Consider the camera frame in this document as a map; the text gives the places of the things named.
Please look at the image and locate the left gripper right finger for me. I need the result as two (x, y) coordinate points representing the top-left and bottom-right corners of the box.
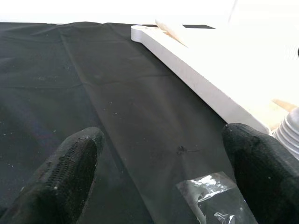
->
(221, 123), (299, 224)

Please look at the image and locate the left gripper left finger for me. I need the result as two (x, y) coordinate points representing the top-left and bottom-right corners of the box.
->
(0, 126), (105, 224)

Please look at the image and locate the white plastic table leg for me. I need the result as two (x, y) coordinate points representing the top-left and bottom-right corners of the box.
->
(155, 19), (189, 48)
(272, 107), (299, 161)

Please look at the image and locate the white plastic children table top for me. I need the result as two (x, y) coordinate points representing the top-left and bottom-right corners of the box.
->
(130, 23), (299, 136)

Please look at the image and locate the black tablecloth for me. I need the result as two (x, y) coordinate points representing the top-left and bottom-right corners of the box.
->
(0, 21), (273, 224)

